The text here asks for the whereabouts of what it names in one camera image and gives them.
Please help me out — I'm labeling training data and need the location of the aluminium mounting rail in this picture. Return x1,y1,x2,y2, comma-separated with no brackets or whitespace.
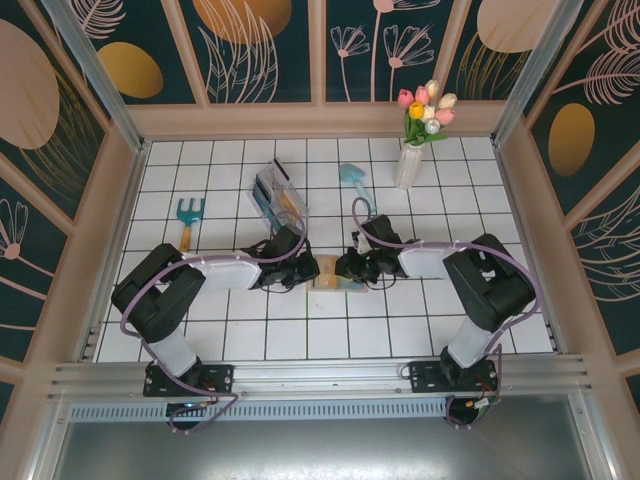
47,353,594,401

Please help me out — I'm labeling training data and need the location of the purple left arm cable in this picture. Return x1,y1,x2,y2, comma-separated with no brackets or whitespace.
121,212,306,436

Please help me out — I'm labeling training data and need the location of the white ribbed vase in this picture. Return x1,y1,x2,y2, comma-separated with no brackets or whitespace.
393,142,424,190

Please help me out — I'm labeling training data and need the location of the aluminium frame post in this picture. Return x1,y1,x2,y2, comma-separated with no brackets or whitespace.
39,0,151,156
492,0,586,146

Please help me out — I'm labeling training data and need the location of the beige card holder blue lining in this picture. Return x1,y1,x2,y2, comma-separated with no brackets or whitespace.
307,253,372,295

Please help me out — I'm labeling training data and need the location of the artificial tulip bouquet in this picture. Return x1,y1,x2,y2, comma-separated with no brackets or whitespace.
398,78,459,147

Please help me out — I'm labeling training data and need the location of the light blue toy shovel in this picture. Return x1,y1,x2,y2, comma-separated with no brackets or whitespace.
338,163,379,215

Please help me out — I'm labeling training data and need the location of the grey metal sheet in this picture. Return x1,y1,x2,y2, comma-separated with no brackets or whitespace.
29,394,616,480

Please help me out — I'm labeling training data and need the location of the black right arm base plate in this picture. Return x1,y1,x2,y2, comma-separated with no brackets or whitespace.
409,359,501,394

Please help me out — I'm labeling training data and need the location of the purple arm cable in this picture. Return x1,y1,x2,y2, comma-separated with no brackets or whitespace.
121,212,306,436
352,197,546,432

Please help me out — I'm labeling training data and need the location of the blue card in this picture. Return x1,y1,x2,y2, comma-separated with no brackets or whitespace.
252,182,274,211

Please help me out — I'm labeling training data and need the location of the perforated metal cable duct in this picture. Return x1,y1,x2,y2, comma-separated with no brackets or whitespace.
67,402,451,421

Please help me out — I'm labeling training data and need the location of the teal garden fork wooden handle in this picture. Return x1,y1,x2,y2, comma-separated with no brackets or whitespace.
174,197,207,254

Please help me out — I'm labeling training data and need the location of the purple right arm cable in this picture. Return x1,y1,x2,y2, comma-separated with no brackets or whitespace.
352,197,546,432

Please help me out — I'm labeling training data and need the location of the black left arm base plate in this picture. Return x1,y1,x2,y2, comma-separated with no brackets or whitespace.
143,363,236,399

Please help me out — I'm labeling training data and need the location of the clear acrylic card organizer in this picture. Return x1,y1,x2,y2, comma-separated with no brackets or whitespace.
247,157,312,234

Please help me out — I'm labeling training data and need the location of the white card with black stripe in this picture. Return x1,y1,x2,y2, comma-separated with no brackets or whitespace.
259,158,296,187

